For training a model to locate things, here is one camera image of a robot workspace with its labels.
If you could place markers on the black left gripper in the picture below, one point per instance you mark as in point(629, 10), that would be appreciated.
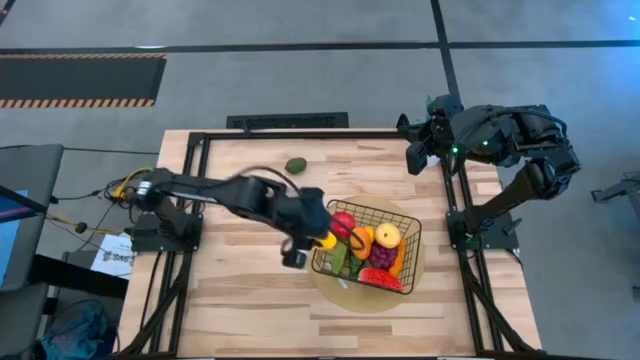
point(305, 215)

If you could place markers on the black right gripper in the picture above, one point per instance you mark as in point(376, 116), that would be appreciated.
point(442, 127)

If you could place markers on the red apple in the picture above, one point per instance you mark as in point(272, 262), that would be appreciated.
point(342, 224)

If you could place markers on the orange fruit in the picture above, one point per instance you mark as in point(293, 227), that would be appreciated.
point(360, 250)

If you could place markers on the light green leafy vegetable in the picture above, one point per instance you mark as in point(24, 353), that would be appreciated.
point(339, 257)

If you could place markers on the pale yellow pear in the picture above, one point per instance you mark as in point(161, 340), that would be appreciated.
point(388, 235)

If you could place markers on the purple grape bunch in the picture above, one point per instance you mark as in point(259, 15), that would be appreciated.
point(382, 256)

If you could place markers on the red watermelon slice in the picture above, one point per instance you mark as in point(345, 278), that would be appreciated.
point(380, 279)

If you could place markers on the orange carrot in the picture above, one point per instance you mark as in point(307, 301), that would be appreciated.
point(398, 257)

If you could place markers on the round woven straw placemat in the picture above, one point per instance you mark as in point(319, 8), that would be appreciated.
point(370, 302)

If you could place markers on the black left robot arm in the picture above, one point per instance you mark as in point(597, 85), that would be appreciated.
point(220, 192)

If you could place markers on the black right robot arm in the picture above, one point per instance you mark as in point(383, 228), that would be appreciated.
point(520, 135)

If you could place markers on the white basket label tag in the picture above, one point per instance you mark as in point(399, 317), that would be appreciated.
point(342, 284)

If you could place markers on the dark green avocado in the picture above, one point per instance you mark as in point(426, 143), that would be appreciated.
point(295, 165)

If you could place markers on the black floor vent grille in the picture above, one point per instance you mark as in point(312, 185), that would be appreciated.
point(287, 120)

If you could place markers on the black tripod leg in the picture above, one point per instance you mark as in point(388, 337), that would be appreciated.
point(620, 190)

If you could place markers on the white printed paper sheet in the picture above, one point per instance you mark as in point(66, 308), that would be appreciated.
point(116, 256)

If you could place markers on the blue bag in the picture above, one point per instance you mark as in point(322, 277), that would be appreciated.
point(80, 332)

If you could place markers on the black hazard-striped floor mat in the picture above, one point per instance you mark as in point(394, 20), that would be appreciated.
point(80, 80)

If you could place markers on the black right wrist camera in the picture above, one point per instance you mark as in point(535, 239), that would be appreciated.
point(417, 159)

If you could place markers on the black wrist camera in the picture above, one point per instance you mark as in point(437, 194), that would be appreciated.
point(294, 259)
point(417, 159)

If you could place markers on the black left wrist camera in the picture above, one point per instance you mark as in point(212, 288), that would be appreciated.
point(294, 259)

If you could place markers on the black metal table frame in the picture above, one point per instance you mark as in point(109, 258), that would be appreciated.
point(300, 135)

